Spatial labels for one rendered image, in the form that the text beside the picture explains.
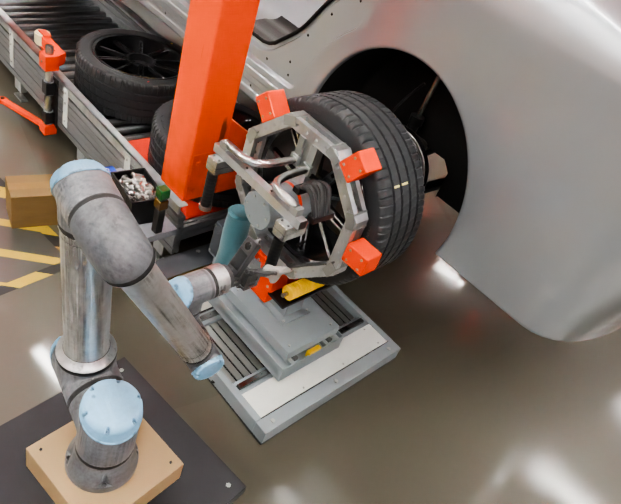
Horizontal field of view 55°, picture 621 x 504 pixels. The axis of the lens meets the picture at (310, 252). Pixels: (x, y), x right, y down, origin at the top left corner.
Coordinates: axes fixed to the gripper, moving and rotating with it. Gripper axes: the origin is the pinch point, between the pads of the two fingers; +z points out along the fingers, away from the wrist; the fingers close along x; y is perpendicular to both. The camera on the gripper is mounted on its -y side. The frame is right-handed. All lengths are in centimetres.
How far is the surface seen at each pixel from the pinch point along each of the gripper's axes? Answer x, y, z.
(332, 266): 8.4, 6.1, 19.1
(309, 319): -6, 61, 45
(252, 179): -18.2, -14.4, 0.4
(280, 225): -0.1, -11.5, -2.6
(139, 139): -140, 56, 43
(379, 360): 20, 75, 71
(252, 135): -41.1, -12.4, 19.1
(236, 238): -25.3, 18.0, 8.5
